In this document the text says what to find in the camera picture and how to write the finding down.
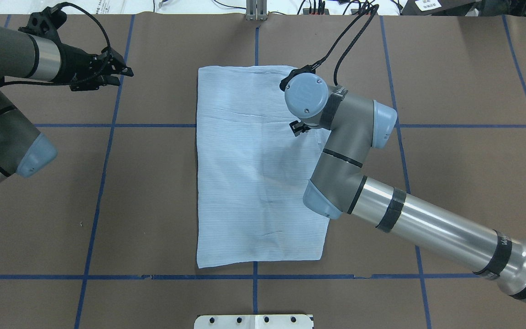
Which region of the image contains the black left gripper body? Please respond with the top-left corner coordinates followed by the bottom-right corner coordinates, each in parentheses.
top-left (57, 43), bottom-right (120, 89)

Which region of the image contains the light blue button shirt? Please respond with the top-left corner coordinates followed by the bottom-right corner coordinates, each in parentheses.
top-left (196, 65), bottom-right (329, 269)

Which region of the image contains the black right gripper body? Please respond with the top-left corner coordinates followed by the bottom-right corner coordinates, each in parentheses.
top-left (289, 120), bottom-right (311, 137)

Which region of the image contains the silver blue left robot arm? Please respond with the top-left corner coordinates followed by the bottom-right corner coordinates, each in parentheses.
top-left (0, 8), bottom-right (134, 183)

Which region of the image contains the grey aluminium frame post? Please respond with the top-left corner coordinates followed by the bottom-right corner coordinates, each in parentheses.
top-left (246, 0), bottom-right (268, 21)

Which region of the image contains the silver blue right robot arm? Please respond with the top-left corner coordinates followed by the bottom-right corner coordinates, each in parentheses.
top-left (279, 69), bottom-right (526, 303)

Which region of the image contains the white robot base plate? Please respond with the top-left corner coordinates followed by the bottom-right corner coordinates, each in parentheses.
top-left (194, 314), bottom-right (315, 329)

